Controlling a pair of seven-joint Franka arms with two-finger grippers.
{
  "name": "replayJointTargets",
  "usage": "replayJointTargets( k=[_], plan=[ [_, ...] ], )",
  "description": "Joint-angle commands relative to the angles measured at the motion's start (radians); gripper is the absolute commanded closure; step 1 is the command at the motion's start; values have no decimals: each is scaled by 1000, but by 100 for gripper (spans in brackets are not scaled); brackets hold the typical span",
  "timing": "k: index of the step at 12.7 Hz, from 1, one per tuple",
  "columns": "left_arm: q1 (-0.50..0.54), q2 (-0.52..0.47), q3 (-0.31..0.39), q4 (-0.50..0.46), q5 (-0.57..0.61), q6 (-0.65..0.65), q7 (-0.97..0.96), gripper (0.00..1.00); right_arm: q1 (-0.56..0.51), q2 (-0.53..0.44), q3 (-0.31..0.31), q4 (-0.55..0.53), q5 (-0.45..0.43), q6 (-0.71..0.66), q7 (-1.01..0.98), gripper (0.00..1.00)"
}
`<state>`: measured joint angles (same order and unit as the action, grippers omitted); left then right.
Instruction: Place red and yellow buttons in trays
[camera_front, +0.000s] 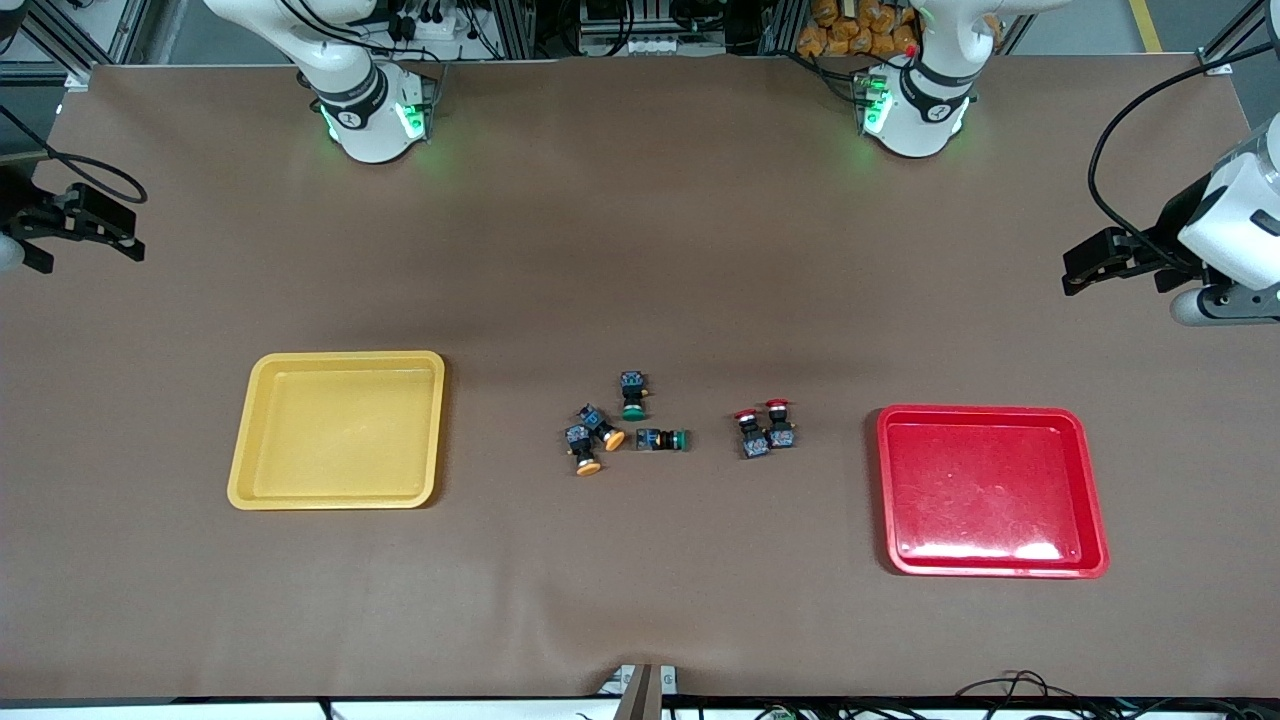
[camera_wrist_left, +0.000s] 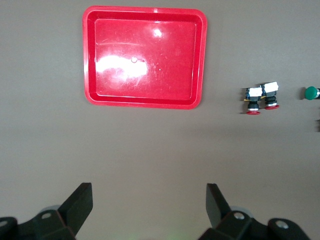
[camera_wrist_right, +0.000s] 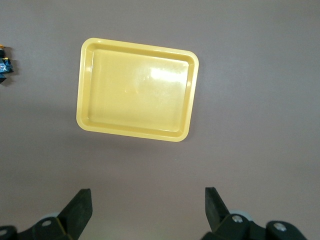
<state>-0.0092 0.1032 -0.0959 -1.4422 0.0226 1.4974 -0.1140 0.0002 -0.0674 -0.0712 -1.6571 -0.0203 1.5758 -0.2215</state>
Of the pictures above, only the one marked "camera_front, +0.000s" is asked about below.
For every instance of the brown table mat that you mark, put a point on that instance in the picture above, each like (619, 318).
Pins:
(640, 250)

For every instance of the red plastic tray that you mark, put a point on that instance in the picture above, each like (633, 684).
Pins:
(990, 490)

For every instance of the pile of orange packets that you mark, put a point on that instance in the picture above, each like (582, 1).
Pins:
(850, 30)

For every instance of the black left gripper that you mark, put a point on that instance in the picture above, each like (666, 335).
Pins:
(1162, 243)

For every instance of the white power strip with plugs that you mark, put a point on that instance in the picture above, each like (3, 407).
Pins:
(420, 27)

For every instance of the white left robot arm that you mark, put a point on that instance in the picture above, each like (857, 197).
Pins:
(915, 110)

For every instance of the yellow push button switch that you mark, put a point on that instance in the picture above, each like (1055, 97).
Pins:
(600, 427)
(582, 448)

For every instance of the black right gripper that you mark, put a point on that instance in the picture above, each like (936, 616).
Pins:
(22, 214)

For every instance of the metal table bracket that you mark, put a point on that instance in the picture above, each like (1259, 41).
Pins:
(640, 690)

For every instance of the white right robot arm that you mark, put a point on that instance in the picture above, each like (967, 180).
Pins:
(370, 110)

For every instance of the yellow plastic tray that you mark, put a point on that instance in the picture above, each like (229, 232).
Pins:
(340, 430)

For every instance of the green push button switch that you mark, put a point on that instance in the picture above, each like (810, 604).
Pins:
(660, 439)
(632, 392)

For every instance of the red push button switch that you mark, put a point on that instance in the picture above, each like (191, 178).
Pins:
(752, 438)
(781, 428)

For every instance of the aluminium frame post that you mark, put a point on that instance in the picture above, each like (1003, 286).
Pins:
(517, 25)

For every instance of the aluminium corner frame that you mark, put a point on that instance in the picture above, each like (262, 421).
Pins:
(60, 50)
(1235, 35)

